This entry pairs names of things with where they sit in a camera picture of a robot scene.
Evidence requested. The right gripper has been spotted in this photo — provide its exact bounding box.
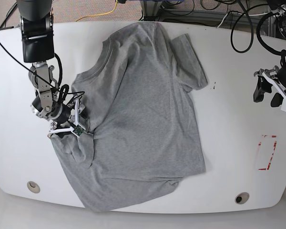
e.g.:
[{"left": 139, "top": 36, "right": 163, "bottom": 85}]
[{"left": 47, "top": 95, "right": 90, "bottom": 138}]

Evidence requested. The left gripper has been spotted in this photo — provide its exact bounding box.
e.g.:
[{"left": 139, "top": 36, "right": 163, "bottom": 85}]
[{"left": 253, "top": 65, "right": 286, "bottom": 107}]

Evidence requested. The grey t-shirt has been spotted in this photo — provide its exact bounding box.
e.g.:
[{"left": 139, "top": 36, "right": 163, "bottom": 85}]
[{"left": 51, "top": 21, "right": 208, "bottom": 212}]

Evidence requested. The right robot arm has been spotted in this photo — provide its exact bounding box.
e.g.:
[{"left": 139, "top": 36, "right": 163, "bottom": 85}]
[{"left": 16, "top": 0, "right": 85, "bottom": 137}]

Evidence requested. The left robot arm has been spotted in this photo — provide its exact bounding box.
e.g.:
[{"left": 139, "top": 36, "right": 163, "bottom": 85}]
[{"left": 253, "top": 0, "right": 286, "bottom": 112}]

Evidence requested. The red tape rectangle marking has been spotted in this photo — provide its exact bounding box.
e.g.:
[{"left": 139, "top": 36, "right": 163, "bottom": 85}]
[{"left": 255, "top": 135, "right": 277, "bottom": 171}]

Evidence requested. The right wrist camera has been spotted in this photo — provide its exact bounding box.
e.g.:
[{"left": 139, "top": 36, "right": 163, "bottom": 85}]
[{"left": 71, "top": 125, "right": 85, "bottom": 137}]

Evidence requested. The aluminium frame rail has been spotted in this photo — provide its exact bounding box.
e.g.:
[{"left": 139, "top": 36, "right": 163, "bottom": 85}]
[{"left": 141, "top": 0, "right": 276, "bottom": 36}]

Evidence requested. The left table cable grommet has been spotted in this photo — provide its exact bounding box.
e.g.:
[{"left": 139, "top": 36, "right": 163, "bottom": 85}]
[{"left": 27, "top": 181, "right": 41, "bottom": 194}]

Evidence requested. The table cable grommet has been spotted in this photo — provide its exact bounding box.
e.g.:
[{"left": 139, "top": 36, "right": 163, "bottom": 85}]
[
  {"left": 27, "top": 181, "right": 41, "bottom": 194},
  {"left": 235, "top": 192, "right": 250, "bottom": 205}
]

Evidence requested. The white cable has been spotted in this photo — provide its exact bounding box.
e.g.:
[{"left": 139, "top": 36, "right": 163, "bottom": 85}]
[{"left": 216, "top": 11, "right": 275, "bottom": 28}]

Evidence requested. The right table cable grommet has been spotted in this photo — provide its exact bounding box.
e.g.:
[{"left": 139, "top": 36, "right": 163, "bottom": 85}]
[{"left": 235, "top": 192, "right": 250, "bottom": 205}]

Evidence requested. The yellow cable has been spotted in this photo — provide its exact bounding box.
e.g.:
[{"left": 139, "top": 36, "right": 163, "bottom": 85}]
[{"left": 75, "top": 0, "right": 117, "bottom": 22}]

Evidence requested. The black floor cable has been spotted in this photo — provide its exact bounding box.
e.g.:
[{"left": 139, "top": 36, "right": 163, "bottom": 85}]
[{"left": 0, "top": 0, "right": 19, "bottom": 29}]

